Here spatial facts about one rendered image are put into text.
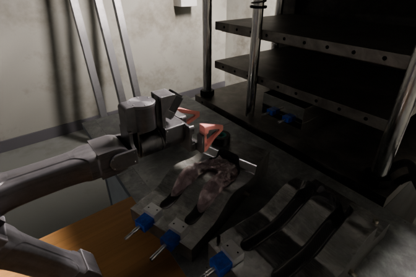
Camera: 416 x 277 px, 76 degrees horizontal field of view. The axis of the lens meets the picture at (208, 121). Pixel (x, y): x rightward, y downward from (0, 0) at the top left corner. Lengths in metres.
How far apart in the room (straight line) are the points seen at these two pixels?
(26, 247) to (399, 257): 0.95
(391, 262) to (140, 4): 3.06
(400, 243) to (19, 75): 3.03
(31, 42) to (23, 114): 0.72
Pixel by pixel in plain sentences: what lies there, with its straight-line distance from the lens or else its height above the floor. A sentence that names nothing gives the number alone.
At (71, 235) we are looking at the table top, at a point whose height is 0.80.
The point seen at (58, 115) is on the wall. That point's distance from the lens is 3.29.
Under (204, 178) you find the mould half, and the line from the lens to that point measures 0.96.
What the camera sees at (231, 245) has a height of 0.92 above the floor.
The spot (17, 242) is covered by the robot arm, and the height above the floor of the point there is 1.11.
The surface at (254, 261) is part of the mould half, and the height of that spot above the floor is 0.89.
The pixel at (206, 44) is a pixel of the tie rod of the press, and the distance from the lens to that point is 1.79.
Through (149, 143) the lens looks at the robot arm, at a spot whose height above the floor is 1.21.
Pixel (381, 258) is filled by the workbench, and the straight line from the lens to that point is 1.01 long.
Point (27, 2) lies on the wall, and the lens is 3.03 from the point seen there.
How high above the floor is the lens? 1.52
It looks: 28 degrees down
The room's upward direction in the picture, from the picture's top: straight up
